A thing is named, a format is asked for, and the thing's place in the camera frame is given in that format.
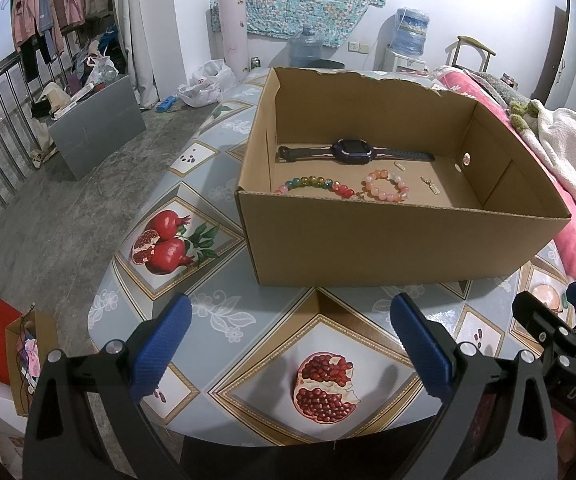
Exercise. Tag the beige tote bag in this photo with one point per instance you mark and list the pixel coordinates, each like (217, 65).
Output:
(52, 95)

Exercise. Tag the pile of clothes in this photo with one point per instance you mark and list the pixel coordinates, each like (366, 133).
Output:
(110, 42)

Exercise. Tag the grey board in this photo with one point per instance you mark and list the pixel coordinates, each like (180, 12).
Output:
(97, 125)

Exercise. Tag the dark smart watch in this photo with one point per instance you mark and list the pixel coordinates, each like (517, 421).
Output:
(350, 149)

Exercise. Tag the white blanket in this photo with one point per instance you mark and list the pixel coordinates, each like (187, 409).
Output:
(573, 160)

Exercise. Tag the pink paper roll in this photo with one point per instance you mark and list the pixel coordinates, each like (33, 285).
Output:
(233, 30)

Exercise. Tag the large white plastic bag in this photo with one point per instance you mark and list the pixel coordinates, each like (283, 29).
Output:
(207, 85)

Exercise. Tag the fruit print tablecloth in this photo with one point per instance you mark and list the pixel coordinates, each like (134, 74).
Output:
(268, 340)

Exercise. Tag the white water dispenser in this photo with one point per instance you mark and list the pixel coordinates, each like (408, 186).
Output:
(408, 64)

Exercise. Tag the small white clip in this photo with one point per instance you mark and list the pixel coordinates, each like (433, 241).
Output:
(400, 166)

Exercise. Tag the black hanging trousers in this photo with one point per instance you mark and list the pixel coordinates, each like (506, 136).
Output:
(28, 60)

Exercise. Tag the small blue object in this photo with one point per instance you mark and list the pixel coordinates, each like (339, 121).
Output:
(166, 104)

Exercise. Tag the pink hanging jacket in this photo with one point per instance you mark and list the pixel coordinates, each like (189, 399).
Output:
(25, 10)

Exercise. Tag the clear blue water bottle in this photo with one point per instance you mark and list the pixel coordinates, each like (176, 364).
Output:
(307, 50)

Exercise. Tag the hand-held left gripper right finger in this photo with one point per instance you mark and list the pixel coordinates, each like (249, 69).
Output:
(423, 350)

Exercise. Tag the wall socket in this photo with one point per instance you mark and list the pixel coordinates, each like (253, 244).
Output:
(359, 47)

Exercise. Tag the small white plastic bag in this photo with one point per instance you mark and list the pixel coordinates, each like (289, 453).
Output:
(101, 67)

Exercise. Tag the cardboard box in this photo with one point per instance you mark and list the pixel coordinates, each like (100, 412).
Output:
(368, 245)

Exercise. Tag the grey patterned blanket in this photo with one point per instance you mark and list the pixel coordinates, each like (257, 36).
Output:
(493, 82)

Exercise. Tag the brown paper bag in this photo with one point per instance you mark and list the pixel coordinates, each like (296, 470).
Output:
(13, 360)

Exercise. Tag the blue-grey hanging garment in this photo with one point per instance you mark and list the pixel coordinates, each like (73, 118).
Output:
(46, 5)

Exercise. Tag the wooden chair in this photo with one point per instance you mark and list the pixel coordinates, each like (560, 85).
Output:
(475, 45)

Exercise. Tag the green plush toy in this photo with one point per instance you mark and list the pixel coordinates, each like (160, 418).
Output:
(520, 110)

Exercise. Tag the white curtain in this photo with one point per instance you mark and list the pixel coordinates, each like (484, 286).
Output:
(142, 35)

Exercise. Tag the blue label water bottle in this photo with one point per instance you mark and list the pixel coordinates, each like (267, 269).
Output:
(410, 30)

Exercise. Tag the red paper bag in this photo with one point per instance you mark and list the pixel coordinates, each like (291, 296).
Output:
(0, 340)

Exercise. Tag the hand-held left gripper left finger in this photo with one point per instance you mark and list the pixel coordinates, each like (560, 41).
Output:
(162, 347)

